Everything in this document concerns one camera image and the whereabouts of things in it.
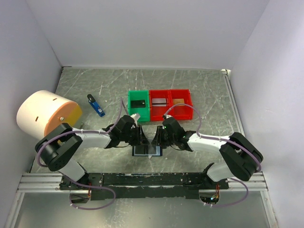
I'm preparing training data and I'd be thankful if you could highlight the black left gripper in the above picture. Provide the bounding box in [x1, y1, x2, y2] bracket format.
[121, 124, 150, 146]

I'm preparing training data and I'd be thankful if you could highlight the black leather card holder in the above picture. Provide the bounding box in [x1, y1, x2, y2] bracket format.
[132, 144, 162, 157]

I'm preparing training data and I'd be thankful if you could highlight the silver VIP card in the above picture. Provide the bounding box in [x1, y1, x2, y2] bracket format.
[152, 98, 167, 107]

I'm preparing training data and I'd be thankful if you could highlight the gold VIP card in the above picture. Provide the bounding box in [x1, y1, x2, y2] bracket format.
[172, 98, 185, 105]

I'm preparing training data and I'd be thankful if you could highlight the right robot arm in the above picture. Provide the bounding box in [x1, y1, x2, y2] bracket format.
[152, 117, 264, 189]

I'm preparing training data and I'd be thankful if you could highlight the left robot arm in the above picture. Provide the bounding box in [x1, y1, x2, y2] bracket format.
[35, 115, 149, 190]

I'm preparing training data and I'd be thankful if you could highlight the black card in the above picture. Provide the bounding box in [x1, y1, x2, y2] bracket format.
[131, 100, 146, 108]

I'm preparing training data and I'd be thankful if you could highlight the red bin right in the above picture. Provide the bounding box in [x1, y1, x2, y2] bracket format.
[170, 89, 193, 120]

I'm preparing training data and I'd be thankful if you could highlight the red bin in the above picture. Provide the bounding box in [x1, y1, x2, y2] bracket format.
[170, 89, 193, 120]
[149, 90, 172, 122]

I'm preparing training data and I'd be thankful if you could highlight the green bin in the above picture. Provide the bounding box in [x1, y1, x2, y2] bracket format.
[128, 90, 150, 122]

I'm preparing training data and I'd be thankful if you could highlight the red bin left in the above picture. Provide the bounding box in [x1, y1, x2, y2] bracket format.
[149, 90, 172, 122]

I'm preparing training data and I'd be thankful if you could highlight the blue and black tool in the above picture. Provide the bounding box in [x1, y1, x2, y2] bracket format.
[87, 94, 105, 117]

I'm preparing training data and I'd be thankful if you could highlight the white and orange cylinder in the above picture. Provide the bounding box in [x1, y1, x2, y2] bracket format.
[16, 90, 82, 140]

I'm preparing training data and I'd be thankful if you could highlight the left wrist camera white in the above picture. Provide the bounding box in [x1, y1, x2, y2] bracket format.
[130, 113, 141, 123]

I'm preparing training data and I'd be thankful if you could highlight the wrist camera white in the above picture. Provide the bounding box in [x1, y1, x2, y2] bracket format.
[130, 113, 141, 123]
[162, 114, 172, 120]

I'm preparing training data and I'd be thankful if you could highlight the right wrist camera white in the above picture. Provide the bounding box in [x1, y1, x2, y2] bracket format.
[162, 114, 172, 120]

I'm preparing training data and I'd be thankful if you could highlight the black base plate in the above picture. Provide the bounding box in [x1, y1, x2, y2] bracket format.
[59, 172, 232, 200]

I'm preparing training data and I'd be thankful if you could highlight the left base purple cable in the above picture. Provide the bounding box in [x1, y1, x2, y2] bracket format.
[68, 182, 116, 210]

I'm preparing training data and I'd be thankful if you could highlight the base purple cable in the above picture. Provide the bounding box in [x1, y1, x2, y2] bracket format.
[68, 182, 116, 210]
[203, 178, 249, 208]

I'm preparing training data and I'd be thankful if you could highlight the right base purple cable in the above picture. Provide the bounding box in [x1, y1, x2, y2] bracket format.
[203, 178, 249, 208]

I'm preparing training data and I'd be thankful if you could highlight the aluminium rail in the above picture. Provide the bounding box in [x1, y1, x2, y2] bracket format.
[18, 172, 268, 192]

